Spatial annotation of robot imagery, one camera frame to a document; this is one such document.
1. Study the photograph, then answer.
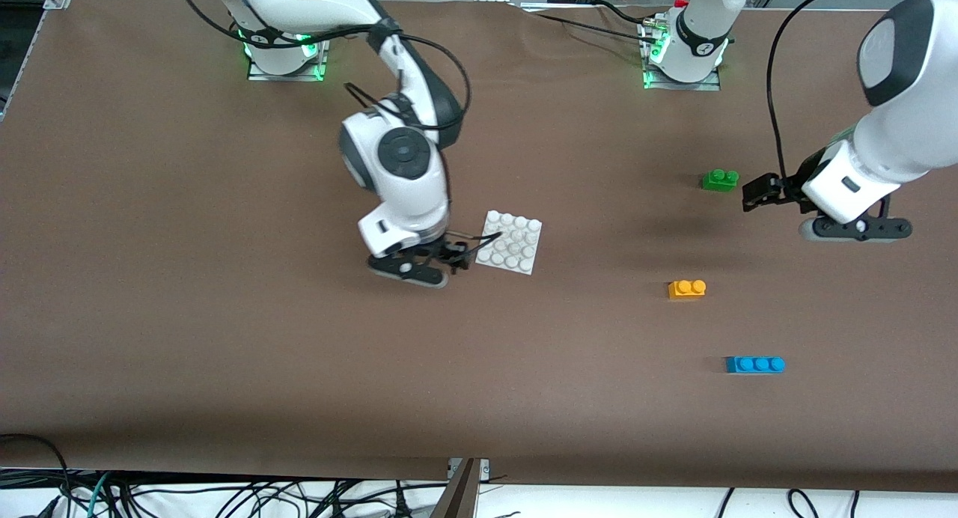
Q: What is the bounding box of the black looped floor cable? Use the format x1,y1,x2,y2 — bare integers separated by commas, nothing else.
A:
0,433,73,518

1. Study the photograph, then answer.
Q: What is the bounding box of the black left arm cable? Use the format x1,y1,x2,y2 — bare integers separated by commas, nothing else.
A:
766,0,951,186

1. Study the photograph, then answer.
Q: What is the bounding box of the white studded base plate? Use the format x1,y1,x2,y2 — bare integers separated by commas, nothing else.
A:
475,210,543,276

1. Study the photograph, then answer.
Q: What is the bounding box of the blue three-stud block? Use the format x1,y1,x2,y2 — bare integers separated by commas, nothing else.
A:
724,356,787,375

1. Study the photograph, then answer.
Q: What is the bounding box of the black cable on table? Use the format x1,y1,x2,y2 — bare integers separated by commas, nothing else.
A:
516,0,663,41

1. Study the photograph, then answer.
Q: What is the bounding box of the brown table cover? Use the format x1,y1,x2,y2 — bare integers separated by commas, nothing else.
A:
0,0,958,496

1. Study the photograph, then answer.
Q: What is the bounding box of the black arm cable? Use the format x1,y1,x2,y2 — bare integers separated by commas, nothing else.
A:
766,0,951,186
176,0,504,249

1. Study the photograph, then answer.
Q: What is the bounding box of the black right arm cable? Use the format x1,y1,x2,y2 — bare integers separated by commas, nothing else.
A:
176,0,504,249

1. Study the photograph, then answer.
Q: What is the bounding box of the aluminium post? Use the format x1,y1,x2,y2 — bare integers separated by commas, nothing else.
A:
430,458,492,518

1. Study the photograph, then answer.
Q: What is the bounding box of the teal floor cable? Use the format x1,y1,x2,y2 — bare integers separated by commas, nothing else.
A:
84,471,115,518

